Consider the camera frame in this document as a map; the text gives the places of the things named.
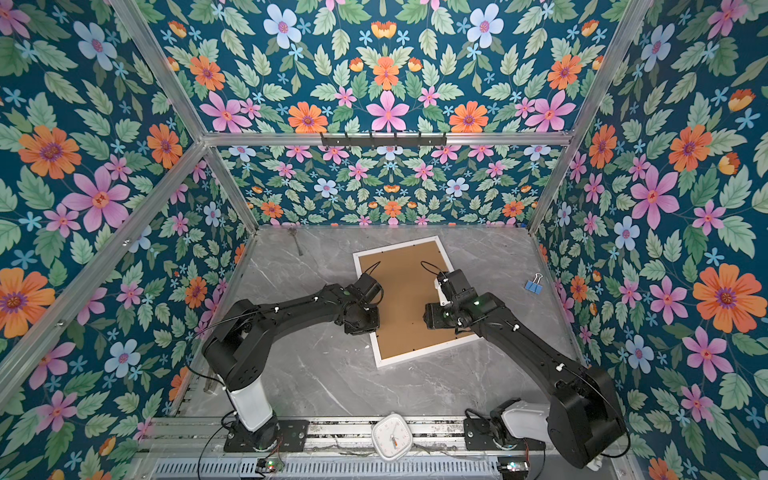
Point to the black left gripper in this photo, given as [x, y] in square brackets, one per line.
[372, 328]

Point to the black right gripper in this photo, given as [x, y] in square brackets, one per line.
[432, 318]

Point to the white picture frame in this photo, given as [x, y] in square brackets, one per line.
[396, 360]

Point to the brown backing board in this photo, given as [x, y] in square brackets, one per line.
[408, 300]

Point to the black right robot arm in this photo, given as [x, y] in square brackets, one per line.
[581, 417]

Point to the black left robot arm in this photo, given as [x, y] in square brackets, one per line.
[238, 349]

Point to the blue binder clip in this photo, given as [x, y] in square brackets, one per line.
[535, 284]

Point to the white square clock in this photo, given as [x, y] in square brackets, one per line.
[391, 437]

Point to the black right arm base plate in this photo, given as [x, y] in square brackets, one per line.
[478, 437]

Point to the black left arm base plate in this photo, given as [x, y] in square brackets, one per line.
[288, 435]

